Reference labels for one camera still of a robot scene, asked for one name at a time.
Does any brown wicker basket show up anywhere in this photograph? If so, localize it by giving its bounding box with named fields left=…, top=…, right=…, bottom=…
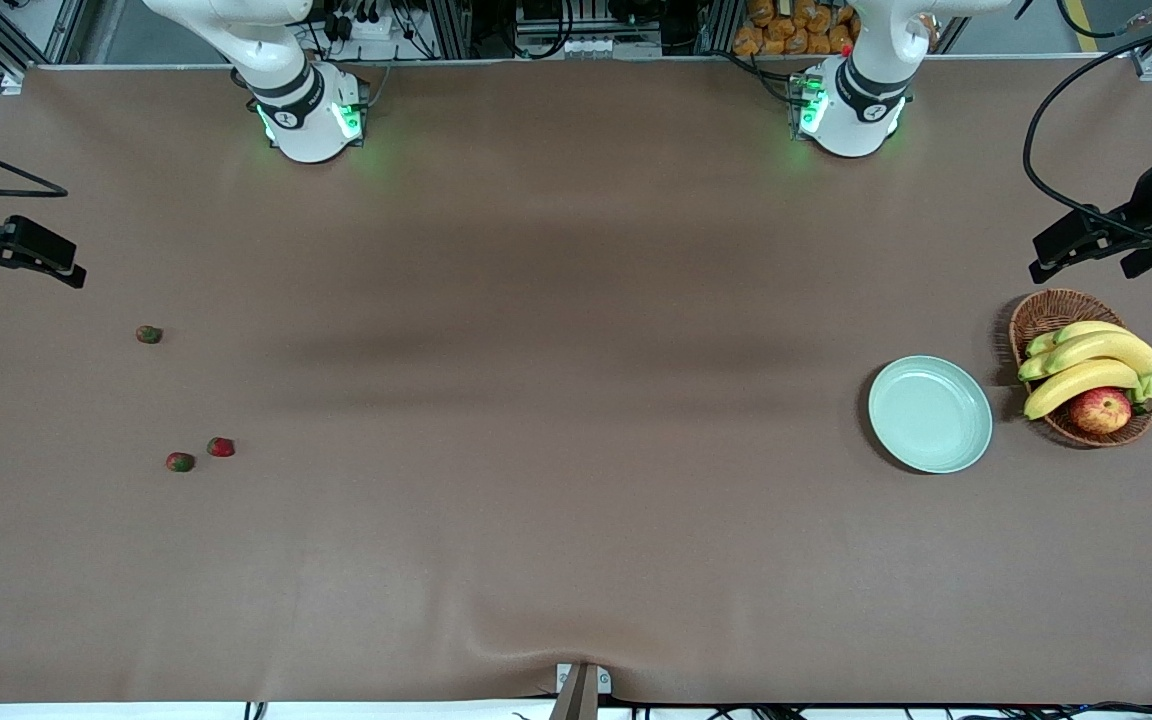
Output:
left=1009, top=289, right=1152, bottom=449

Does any yellow banana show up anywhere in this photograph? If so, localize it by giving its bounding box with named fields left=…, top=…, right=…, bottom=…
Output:
left=1026, top=320, right=1132, bottom=359
left=1018, top=330, right=1152, bottom=382
left=1023, top=358, right=1143, bottom=421

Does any light green round plate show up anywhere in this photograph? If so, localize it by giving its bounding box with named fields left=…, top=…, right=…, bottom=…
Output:
left=868, top=355, right=994, bottom=475

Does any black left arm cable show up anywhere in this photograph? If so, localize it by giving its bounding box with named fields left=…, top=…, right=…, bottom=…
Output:
left=1023, top=0, right=1152, bottom=246

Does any metal clamp bracket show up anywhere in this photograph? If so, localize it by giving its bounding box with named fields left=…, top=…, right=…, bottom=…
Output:
left=548, top=662, right=613, bottom=720

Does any white terminal block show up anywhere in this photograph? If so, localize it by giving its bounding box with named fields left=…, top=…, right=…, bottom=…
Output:
left=564, top=36, right=663, bottom=59

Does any red apple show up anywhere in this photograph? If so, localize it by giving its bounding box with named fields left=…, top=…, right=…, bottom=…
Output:
left=1069, top=387, right=1133, bottom=436

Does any bag of orange buns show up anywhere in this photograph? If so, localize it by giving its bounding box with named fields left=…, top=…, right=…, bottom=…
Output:
left=733, top=0, right=862, bottom=57

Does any white power strip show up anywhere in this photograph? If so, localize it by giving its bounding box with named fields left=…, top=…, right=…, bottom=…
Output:
left=321, top=8, right=397, bottom=43

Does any brown table cover mat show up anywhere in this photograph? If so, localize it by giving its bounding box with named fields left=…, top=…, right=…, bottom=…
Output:
left=0, top=55, right=1152, bottom=706

